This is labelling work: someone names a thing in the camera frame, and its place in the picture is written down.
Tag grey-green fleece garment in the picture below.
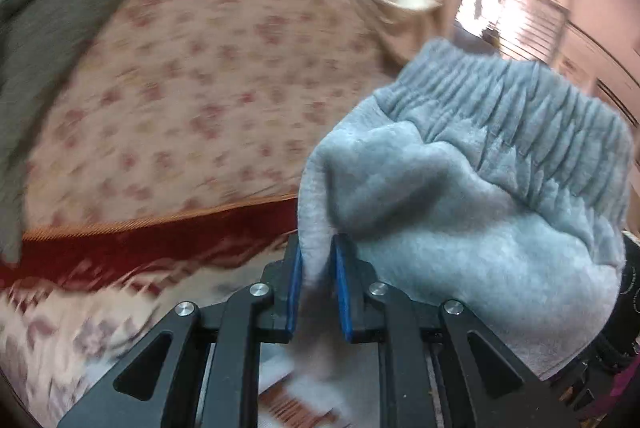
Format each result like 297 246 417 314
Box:
1 0 123 264

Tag small-flower pink bedsheet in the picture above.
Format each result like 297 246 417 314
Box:
25 0 390 230

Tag red floral plush blanket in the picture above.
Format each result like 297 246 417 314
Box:
0 194 302 428

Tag person's right hand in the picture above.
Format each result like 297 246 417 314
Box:
593 358 640 428

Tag light grey sweatpants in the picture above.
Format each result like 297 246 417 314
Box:
257 38 634 428

